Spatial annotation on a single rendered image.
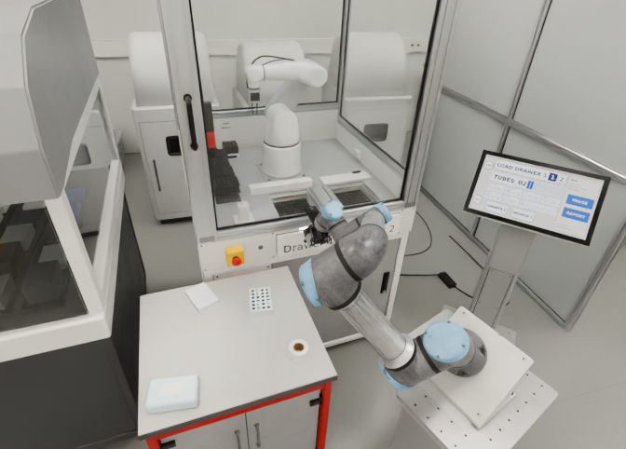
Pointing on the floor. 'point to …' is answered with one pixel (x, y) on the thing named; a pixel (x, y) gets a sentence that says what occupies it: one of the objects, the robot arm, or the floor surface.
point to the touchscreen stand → (500, 278)
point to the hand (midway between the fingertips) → (310, 236)
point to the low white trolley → (236, 368)
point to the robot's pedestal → (406, 430)
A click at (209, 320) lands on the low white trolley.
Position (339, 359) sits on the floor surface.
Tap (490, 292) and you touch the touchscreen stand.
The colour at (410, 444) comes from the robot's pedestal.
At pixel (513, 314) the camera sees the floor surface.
